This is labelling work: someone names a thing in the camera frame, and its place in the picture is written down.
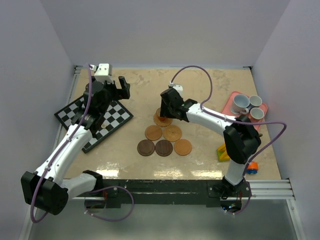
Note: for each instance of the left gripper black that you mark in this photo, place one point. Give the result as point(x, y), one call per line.
point(120, 93)

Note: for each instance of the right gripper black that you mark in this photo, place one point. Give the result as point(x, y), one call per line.
point(164, 111)

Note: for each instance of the scalloped light cork coaster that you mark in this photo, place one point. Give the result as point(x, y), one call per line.
point(158, 122)

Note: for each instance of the round light cork coaster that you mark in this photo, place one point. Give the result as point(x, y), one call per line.
point(172, 133)

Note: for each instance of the light orange wooden coaster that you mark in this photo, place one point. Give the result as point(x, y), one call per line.
point(182, 147)

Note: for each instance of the dark brown wooden coaster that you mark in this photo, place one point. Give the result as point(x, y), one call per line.
point(145, 147)

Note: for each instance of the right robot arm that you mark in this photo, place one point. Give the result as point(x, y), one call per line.
point(240, 137)

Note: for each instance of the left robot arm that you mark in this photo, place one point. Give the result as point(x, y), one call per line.
point(46, 188)

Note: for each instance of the grey white cup upper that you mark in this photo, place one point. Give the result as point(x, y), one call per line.
point(255, 101)

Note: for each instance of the grey white cup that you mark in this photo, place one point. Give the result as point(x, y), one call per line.
point(255, 101)
point(257, 113)

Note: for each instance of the grey white cup lower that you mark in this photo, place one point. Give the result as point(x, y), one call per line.
point(257, 113)

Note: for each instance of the black white chessboard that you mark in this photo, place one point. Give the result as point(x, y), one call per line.
point(115, 117)

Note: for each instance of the large white mug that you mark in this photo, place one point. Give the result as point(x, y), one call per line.
point(240, 104)

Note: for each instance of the yellow green wooden block toy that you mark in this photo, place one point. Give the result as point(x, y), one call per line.
point(222, 154)

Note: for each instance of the pink tray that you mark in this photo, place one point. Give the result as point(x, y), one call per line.
point(227, 109)

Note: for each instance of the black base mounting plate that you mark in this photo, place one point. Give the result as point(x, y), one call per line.
point(204, 192)

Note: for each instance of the orange blue toy car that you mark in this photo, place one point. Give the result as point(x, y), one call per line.
point(252, 168)

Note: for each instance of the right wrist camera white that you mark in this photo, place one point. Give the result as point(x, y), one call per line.
point(177, 87)

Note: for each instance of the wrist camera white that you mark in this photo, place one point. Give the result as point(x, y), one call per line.
point(102, 72)
point(177, 87)

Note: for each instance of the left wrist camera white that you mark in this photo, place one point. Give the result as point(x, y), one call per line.
point(102, 72)

